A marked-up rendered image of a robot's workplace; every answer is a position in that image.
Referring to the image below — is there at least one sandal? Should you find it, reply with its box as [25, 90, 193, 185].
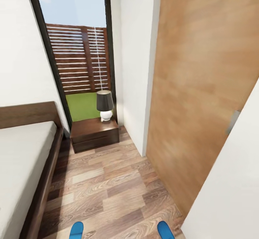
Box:
[157, 221, 175, 239]
[69, 221, 84, 239]

